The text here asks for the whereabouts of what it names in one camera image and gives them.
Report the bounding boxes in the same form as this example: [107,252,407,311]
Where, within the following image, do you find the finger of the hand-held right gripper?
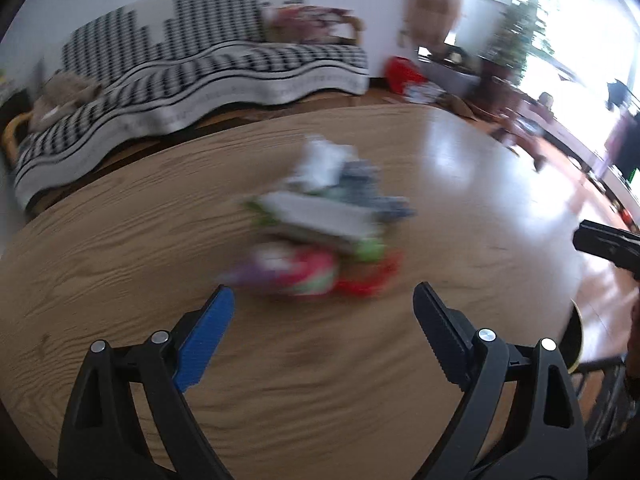
[574,220,640,281]

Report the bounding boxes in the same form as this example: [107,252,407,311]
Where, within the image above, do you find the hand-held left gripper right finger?
[413,282,588,480]

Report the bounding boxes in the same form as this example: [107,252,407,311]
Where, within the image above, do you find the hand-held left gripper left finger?
[59,285,235,480]

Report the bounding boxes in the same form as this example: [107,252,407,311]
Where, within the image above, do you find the pink white packet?
[217,242,337,298]

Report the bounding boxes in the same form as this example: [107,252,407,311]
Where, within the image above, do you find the green white torn wrapper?
[342,237,388,262]

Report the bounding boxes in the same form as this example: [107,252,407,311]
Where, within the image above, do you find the blue white paper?
[340,160,417,222]

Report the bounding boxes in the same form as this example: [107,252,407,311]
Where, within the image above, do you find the white wipes packet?
[257,191,383,242]

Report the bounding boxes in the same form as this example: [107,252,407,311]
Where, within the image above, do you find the white plastic bag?
[292,137,358,192]

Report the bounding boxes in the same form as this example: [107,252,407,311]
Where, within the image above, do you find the black round bin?
[565,299,586,373]

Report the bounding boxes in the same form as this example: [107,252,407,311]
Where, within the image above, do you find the black television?
[607,110,640,181]

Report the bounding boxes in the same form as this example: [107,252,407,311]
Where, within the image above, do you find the pink toy rocking horse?
[492,107,548,171]

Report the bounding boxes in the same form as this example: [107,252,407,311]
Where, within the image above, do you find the black metal chair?
[570,355,640,461]

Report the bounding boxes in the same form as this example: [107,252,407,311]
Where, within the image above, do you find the potted green plant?
[480,0,548,111]

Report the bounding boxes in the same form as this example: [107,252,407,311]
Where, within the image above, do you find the scattered floor papers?
[404,82,447,105]

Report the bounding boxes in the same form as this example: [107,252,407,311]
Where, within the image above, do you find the red bag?
[385,56,423,93]

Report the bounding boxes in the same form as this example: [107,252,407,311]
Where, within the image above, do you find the black white striped blanket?
[12,0,370,211]

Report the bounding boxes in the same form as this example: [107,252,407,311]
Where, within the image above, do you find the beige checked curtain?
[405,0,463,51]

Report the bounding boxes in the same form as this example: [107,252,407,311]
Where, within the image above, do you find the pink cartoon pillow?
[262,5,351,43]

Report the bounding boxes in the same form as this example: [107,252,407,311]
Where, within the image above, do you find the wooden frame sofa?
[2,0,371,216]

